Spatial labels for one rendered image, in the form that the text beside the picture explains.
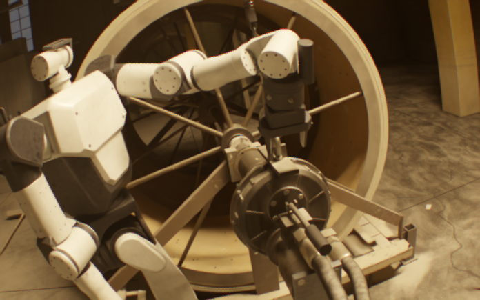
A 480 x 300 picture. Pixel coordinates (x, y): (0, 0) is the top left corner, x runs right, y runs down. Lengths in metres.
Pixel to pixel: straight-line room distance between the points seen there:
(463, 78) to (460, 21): 0.84
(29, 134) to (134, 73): 0.36
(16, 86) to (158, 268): 6.62
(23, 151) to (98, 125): 0.23
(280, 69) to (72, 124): 0.44
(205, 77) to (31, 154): 0.43
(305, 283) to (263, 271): 1.04
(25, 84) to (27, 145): 6.58
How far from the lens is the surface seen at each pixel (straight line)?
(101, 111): 0.93
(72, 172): 0.89
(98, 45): 1.88
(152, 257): 1.03
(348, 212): 2.23
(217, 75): 0.89
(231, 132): 1.88
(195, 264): 2.39
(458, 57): 5.71
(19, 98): 7.45
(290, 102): 0.86
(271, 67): 0.80
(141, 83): 1.01
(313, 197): 1.14
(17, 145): 0.79
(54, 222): 0.84
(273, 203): 1.10
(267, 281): 2.01
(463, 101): 5.82
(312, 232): 0.89
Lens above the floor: 1.42
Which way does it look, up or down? 16 degrees down
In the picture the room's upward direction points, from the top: 11 degrees counter-clockwise
